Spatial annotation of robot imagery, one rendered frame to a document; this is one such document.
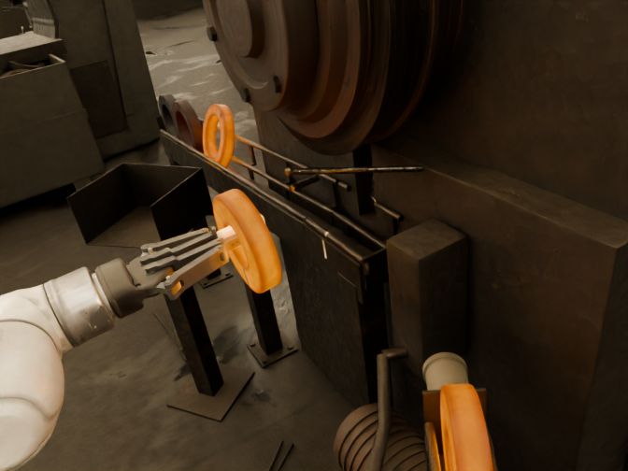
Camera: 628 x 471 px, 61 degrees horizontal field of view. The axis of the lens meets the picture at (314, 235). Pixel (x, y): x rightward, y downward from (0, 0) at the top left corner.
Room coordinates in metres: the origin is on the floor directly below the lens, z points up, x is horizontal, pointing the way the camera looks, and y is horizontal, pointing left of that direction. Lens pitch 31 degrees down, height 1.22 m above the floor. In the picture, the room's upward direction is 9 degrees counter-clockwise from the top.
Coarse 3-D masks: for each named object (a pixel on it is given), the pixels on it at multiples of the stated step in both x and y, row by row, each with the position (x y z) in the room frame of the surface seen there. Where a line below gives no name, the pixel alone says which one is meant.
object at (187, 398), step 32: (96, 192) 1.27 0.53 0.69; (128, 192) 1.35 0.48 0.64; (160, 192) 1.32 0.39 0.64; (192, 192) 1.19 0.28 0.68; (96, 224) 1.23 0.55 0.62; (128, 224) 1.25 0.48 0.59; (160, 224) 1.07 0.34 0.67; (192, 224) 1.16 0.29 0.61; (192, 288) 1.21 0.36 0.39; (192, 320) 1.18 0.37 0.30; (192, 352) 1.18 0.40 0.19; (192, 384) 1.23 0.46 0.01; (224, 384) 1.21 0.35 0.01; (224, 416) 1.09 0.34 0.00
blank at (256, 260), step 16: (240, 192) 0.67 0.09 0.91; (224, 208) 0.66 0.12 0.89; (240, 208) 0.64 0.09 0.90; (256, 208) 0.64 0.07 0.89; (224, 224) 0.68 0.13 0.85; (240, 224) 0.62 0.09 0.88; (256, 224) 0.62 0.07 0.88; (240, 240) 0.63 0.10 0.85; (256, 240) 0.60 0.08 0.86; (272, 240) 0.61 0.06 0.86; (240, 256) 0.68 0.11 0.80; (256, 256) 0.59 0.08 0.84; (272, 256) 0.60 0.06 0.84; (240, 272) 0.68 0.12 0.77; (256, 272) 0.60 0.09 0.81; (272, 272) 0.60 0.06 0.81; (256, 288) 0.63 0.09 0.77
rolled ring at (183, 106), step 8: (176, 104) 1.67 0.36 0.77; (184, 104) 1.64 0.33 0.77; (176, 112) 1.69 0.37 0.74; (184, 112) 1.61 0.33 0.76; (192, 112) 1.61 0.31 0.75; (176, 120) 1.71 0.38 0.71; (184, 120) 1.72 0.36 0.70; (192, 120) 1.59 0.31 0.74; (184, 128) 1.72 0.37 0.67; (192, 128) 1.58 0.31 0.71; (200, 128) 1.59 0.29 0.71; (184, 136) 1.71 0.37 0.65; (192, 136) 1.60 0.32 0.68; (200, 136) 1.59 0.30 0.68; (192, 144) 1.68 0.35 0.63; (200, 144) 1.59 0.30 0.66
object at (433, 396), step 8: (424, 392) 0.43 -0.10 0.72; (432, 392) 0.43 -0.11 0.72; (480, 392) 0.42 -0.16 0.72; (424, 400) 0.43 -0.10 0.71; (432, 400) 0.43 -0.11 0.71; (480, 400) 0.42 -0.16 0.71; (424, 408) 0.43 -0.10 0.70; (432, 408) 0.43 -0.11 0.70; (424, 416) 0.43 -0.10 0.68; (432, 416) 0.43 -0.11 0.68; (440, 416) 0.43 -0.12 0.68; (440, 424) 0.43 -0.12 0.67; (424, 432) 0.43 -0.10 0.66; (440, 432) 0.42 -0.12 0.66; (440, 440) 0.42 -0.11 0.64; (440, 448) 0.42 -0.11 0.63
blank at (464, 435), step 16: (448, 384) 0.40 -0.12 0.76; (464, 384) 0.40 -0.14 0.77; (448, 400) 0.37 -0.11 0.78; (464, 400) 0.36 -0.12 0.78; (448, 416) 0.36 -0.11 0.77; (464, 416) 0.34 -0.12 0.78; (480, 416) 0.34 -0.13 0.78; (448, 432) 0.36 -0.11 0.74; (464, 432) 0.33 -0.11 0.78; (480, 432) 0.32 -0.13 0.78; (448, 448) 0.38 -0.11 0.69; (464, 448) 0.31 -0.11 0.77; (480, 448) 0.31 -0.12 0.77; (448, 464) 0.37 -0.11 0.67; (464, 464) 0.30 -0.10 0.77; (480, 464) 0.30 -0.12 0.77
